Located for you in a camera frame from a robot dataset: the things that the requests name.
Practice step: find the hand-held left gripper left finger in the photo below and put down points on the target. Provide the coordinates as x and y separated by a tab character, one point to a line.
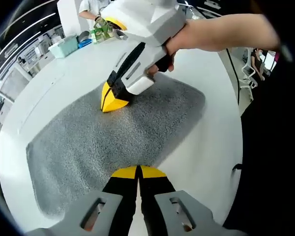
123	201

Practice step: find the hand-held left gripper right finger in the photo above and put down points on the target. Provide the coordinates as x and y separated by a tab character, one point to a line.
157	201

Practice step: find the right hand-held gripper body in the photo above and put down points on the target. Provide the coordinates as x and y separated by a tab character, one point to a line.
147	22

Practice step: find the grey towel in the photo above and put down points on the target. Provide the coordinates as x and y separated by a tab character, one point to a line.
100	147

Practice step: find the person's right hand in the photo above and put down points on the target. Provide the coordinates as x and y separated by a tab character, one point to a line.
184	37

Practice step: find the green white carton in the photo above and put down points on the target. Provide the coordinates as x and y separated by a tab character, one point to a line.
97	37

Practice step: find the small blue tray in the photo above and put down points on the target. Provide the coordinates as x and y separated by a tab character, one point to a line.
84	43

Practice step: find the green potted plant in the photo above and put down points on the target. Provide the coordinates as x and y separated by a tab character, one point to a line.
103	23

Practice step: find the teal storage box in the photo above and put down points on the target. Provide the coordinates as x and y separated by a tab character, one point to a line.
64	48

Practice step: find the person's dark shirt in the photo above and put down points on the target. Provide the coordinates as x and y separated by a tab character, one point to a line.
273	147

